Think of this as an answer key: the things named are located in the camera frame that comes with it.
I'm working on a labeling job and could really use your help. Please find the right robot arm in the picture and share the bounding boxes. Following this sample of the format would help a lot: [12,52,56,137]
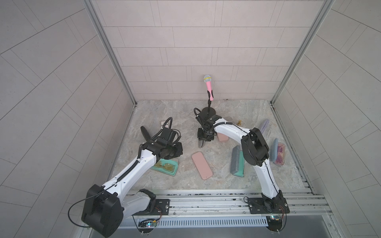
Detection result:
[193,108,289,213]

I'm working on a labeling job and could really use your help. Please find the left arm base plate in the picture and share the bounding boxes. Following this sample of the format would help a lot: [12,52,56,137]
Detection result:
[134,199,170,216]

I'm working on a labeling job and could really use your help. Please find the pink toy microphone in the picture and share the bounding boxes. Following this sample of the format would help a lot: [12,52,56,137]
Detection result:
[203,75,214,101]

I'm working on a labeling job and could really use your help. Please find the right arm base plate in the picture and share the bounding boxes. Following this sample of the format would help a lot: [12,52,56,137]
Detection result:
[244,197,290,215]

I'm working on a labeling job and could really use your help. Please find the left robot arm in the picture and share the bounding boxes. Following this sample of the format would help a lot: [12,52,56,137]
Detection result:
[81,117,183,238]

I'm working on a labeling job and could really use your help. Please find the pink grey case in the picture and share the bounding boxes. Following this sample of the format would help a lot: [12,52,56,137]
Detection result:
[217,133,229,143]

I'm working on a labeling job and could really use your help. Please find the brown black glasses case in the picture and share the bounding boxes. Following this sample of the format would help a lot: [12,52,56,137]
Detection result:
[140,126,152,141]

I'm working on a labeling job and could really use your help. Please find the mint case yellow glasses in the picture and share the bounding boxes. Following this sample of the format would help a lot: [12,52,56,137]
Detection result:
[151,159,179,177]

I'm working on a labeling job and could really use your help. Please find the left circuit board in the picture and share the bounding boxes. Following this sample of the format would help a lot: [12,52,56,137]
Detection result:
[138,219,158,229]

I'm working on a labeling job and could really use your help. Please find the aluminium mounting rail frame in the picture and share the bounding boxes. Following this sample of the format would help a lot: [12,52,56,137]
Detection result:
[83,188,334,238]

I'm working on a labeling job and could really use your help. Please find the right circuit board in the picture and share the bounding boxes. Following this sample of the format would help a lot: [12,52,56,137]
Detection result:
[266,216,283,233]

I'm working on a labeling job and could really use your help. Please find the grey purple glasses case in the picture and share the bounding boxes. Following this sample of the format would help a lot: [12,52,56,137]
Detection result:
[259,119,269,134]

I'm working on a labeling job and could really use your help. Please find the clear case pink glasses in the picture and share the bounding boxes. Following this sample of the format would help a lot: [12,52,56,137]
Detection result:
[270,138,286,166]

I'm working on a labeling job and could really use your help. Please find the circuit board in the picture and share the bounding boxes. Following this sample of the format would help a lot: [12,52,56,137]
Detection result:
[266,216,283,233]
[138,219,158,229]

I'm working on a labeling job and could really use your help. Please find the grey mint case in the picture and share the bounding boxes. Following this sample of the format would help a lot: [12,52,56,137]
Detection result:
[230,145,245,178]

